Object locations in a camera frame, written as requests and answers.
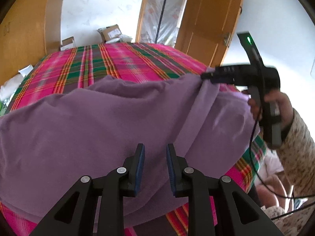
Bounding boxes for purple fleece sweater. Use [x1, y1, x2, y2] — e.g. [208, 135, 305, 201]
[1, 74, 258, 227]

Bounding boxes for right floral sleeve forearm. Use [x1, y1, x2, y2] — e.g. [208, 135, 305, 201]
[276, 110, 314, 197]

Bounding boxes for person's right hand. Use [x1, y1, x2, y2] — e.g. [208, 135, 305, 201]
[242, 89, 295, 130]

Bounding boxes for brown blanket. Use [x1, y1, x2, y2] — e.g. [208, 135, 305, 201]
[256, 172, 294, 212]

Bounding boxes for wooden door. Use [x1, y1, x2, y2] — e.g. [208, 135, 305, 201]
[175, 0, 244, 67]

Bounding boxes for brown cardboard box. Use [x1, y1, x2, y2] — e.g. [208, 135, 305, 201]
[97, 25, 122, 44]

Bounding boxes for pink plaid bed cover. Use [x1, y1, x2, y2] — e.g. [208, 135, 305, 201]
[1, 43, 266, 235]

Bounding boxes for small white cardboard box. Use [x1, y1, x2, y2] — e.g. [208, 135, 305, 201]
[60, 36, 75, 51]

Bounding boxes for wooden wardrobe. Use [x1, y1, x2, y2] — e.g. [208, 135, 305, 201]
[1, 0, 63, 83]

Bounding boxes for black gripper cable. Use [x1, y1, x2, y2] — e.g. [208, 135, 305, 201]
[248, 48, 315, 221]

